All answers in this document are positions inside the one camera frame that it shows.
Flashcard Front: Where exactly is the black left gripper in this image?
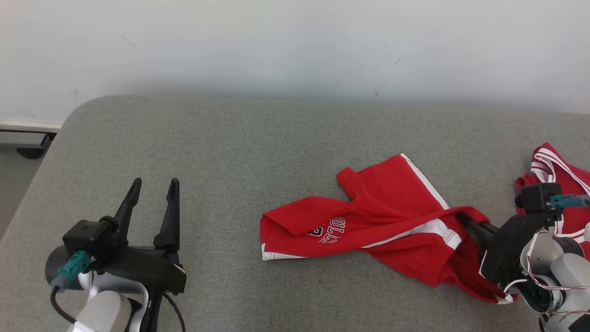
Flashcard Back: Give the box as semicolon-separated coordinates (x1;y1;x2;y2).
94;178;187;295

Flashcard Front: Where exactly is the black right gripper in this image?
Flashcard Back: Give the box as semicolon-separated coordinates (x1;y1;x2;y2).
455;211;564;284

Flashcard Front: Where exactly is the red white-trimmed shirt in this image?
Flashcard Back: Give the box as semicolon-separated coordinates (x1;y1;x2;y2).
260;153;517;305

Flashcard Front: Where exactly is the red jersey white striped trim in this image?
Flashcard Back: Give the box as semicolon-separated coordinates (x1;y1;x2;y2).
515;142;590;261

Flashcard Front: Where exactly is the grey fabric sofa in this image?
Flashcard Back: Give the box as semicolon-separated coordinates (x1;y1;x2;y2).
0;95;590;332

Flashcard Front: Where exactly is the red white twisted wire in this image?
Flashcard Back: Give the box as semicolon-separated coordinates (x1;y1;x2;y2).
525;231;590;319

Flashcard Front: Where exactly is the teal plug black cable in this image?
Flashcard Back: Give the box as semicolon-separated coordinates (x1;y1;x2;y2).
49;250;92;326
550;194;590;209

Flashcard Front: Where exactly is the thin black cable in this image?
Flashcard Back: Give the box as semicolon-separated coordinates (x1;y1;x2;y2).
159;290;187;332

